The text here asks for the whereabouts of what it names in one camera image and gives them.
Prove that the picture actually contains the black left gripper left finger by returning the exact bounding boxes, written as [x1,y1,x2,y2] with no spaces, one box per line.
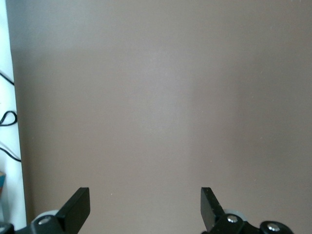
[0,187,91,234]

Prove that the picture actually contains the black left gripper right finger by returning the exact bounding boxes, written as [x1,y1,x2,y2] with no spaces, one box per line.
[200,187,295,234]

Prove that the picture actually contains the tan and teal box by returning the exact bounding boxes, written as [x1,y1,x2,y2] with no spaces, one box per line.
[0,171,7,195]

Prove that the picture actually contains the thin black cable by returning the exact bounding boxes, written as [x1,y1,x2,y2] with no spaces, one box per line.
[0,110,19,127]
[0,145,22,162]

